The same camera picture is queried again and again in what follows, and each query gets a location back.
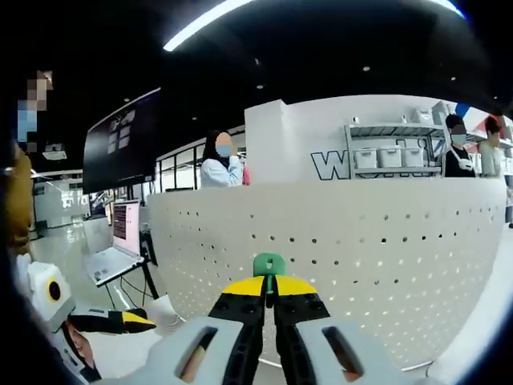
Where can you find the grey metal storage shelf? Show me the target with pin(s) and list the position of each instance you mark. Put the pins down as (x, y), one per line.
(394, 129)

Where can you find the large black display screen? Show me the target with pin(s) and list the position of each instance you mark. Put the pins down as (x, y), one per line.
(120, 152)

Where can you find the white perforated mounting plate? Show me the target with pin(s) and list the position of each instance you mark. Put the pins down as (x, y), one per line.
(401, 224)

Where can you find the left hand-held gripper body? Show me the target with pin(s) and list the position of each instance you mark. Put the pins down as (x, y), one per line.
(48, 288)

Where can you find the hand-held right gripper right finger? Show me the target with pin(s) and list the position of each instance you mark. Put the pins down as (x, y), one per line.
(380, 365)

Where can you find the silver laptop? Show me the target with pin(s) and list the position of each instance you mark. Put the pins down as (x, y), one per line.
(126, 224)

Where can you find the linear ceiling light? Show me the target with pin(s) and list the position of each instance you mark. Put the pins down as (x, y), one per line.
(192, 30)

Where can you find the white storage bin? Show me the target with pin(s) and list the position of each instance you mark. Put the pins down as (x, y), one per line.
(413, 156)
(389, 156)
(365, 157)
(422, 115)

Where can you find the green hook assembly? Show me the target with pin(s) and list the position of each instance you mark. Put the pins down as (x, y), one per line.
(262, 262)

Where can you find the person's left hand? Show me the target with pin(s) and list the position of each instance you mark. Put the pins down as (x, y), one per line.
(82, 347)

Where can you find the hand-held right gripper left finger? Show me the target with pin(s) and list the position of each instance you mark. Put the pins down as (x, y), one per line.
(160, 361)

